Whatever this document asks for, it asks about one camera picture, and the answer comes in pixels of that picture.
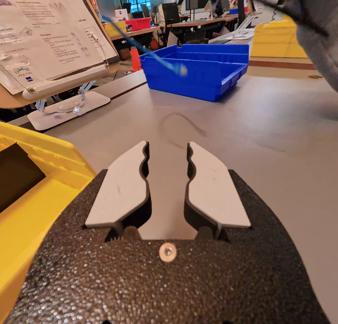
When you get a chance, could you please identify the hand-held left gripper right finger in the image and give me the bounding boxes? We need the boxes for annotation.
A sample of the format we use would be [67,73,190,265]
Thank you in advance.
[184,142,251,231]

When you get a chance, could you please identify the black flat box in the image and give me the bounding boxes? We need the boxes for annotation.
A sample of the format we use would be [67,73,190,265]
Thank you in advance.
[0,143,47,213]

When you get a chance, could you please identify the wooden document stand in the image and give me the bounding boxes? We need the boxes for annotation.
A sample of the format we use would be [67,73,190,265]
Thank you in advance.
[0,0,120,131]

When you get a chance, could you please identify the large yellow plastic bin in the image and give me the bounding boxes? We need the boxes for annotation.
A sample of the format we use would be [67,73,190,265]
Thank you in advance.
[0,122,97,316]

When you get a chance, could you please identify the white label sheets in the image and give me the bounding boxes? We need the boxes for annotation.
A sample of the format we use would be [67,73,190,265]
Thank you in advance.
[224,28,255,41]

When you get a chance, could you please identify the blue plastic bin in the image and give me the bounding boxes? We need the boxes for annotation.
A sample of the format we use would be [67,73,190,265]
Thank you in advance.
[138,44,250,102]

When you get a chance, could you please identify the orange traffic cone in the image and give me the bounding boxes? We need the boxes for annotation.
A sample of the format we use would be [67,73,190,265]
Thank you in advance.
[130,46,143,72]

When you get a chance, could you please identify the small yellow plastic bin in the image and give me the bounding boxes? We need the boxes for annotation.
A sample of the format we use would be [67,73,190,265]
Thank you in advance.
[102,21,127,37]

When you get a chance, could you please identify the printed instruction sheet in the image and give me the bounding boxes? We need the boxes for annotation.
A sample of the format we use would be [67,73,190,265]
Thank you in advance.
[0,0,118,95]

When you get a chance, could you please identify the black office chair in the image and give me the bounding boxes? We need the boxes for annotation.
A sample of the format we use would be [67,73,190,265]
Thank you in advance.
[161,2,183,27]

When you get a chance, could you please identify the red plastic bin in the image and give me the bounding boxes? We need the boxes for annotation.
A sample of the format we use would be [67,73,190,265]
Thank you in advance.
[125,17,152,32]

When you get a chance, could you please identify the blue network cable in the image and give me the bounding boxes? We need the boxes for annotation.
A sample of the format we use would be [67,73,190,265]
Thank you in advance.
[106,15,188,77]

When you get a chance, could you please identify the wooden background table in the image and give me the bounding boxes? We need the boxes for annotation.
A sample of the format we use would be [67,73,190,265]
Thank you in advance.
[110,26,161,41]
[167,12,249,29]

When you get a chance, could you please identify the person's right forearm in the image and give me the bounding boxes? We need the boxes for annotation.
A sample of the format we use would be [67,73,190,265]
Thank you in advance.
[275,0,338,93]

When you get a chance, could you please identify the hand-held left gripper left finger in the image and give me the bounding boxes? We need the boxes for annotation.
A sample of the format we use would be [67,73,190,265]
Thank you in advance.
[85,141,152,230]

